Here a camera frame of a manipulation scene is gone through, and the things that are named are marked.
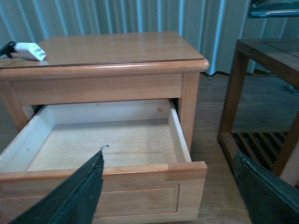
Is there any wooden drawer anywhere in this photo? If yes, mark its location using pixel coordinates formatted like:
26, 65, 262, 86
0, 99, 207, 224

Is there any light wooden nightstand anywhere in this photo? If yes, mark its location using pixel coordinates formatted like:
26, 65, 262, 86
0, 32, 209, 146

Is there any dark wooden side table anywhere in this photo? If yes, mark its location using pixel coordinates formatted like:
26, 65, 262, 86
217, 38, 299, 186

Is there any white charger with black cable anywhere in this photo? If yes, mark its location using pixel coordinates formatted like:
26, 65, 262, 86
0, 41, 46, 61

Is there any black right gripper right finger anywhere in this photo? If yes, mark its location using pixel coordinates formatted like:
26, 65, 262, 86
233, 152, 299, 224

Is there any light blue curtain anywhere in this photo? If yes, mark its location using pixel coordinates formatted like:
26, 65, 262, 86
0, 0, 299, 75

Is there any dark object top right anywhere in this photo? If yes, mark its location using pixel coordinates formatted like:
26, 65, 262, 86
249, 0, 299, 18

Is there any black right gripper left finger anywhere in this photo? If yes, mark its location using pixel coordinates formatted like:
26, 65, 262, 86
10, 145, 109, 224

